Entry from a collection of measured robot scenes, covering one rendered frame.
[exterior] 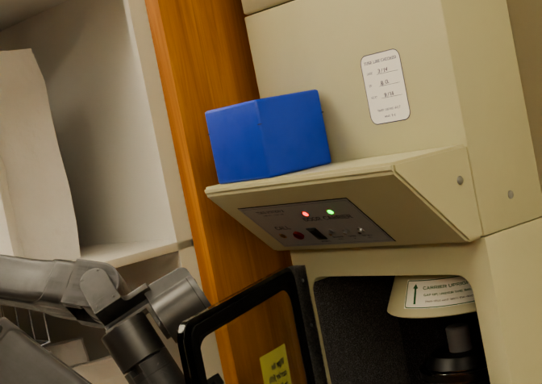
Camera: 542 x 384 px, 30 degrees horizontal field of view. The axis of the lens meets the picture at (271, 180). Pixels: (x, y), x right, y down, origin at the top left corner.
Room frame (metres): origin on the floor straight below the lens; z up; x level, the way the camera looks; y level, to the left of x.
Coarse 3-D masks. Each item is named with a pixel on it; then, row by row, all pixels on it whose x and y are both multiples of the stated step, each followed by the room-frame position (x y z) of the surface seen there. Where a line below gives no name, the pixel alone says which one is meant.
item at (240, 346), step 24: (264, 312) 1.18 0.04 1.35; (288, 312) 1.25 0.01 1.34; (216, 336) 1.07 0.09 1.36; (240, 336) 1.12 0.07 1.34; (264, 336) 1.17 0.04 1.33; (288, 336) 1.23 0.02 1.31; (216, 360) 1.06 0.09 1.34; (240, 360) 1.11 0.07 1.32; (264, 360) 1.16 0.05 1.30; (288, 360) 1.22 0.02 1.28
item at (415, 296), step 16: (400, 288) 1.20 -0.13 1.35; (416, 288) 1.17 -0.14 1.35; (432, 288) 1.16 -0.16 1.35; (448, 288) 1.15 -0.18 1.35; (464, 288) 1.15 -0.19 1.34; (400, 304) 1.19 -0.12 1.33; (416, 304) 1.16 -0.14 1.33; (432, 304) 1.15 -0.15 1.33; (448, 304) 1.14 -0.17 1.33; (464, 304) 1.14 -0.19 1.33
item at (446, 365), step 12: (456, 324) 1.22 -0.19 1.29; (456, 336) 1.21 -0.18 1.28; (468, 336) 1.21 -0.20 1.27; (444, 348) 1.24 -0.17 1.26; (456, 348) 1.21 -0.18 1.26; (468, 348) 1.21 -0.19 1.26; (480, 348) 1.21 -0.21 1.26; (432, 360) 1.21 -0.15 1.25; (444, 360) 1.19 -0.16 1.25; (456, 360) 1.18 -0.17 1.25; (468, 360) 1.18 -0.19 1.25; (480, 360) 1.18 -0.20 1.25
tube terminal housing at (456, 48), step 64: (320, 0) 1.19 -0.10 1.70; (384, 0) 1.11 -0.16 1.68; (448, 0) 1.06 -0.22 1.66; (256, 64) 1.29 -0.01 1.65; (320, 64) 1.20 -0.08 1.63; (448, 64) 1.06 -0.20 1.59; (512, 64) 1.11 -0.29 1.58; (384, 128) 1.14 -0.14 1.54; (448, 128) 1.07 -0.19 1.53; (512, 128) 1.10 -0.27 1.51; (512, 192) 1.09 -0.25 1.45; (320, 256) 1.25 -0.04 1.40; (384, 256) 1.17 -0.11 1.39; (448, 256) 1.09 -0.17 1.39; (512, 256) 1.08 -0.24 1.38; (512, 320) 1.06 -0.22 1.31
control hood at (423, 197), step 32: (352, 160) 1.18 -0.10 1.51; (384, 160) 1.05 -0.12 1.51; (416, 160) 1.00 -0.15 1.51; (448, 160) 1.03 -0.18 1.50; (224, 192) 1.20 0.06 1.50; (256, 192) 1.15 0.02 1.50; (288, 192) 1.12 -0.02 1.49; (320, 192) 1.08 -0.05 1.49; (352, 192) 1.05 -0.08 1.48; (384, 192) 1.02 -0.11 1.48; (416, 192) 1.00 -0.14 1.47; (448, 192) 1.02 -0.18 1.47; (256, 224) 1.23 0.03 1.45; (384, 224) 1.08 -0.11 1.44; (416, 224) 1.05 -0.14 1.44; (448, 224) 1.02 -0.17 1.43; (480, 224) 1.05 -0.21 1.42
